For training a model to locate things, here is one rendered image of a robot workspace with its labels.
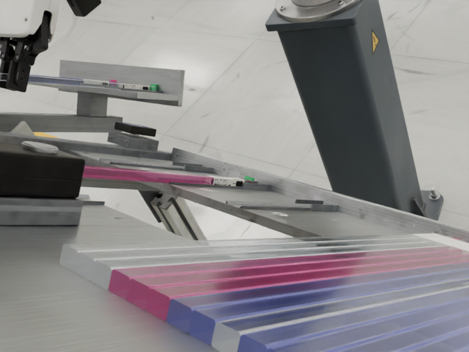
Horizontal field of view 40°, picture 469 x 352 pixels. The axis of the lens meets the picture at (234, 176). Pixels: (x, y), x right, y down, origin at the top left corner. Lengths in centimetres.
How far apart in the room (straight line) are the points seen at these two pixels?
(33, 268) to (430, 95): 187
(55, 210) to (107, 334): 18
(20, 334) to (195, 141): 205
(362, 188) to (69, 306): 129
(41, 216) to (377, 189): 117
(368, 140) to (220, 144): 89
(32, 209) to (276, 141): 174
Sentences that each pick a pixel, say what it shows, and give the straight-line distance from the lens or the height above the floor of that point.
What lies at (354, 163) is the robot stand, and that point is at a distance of 149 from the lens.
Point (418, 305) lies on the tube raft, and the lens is 39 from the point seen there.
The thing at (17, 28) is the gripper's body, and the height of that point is 98.
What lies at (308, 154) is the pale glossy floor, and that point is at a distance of 204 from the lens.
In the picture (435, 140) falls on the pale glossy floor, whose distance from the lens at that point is 197.
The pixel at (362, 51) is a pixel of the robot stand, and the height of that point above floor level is 61.
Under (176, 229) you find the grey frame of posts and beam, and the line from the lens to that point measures 110.
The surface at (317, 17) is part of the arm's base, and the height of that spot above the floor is 71.
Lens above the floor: 131
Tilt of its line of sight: 39 degrees down
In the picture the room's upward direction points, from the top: 25 degrees counter-clockwise
